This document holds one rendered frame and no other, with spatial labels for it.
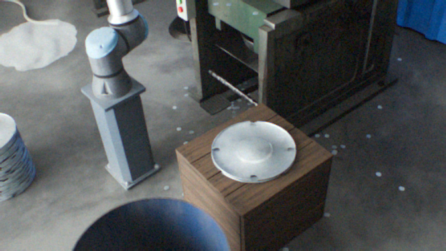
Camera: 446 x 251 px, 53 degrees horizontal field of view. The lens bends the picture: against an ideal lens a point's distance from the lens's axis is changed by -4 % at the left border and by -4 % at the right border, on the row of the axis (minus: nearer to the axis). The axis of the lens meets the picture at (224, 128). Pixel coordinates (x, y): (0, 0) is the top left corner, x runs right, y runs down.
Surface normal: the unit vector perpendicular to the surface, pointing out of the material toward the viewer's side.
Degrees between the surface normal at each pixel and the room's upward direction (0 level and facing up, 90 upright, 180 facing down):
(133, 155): 90
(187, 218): 88
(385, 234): 0
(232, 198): 0
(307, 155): 0
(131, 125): 90
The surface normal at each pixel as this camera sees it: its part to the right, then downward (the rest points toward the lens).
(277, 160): -0.04, -0.75
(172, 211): -0.18, 0.63
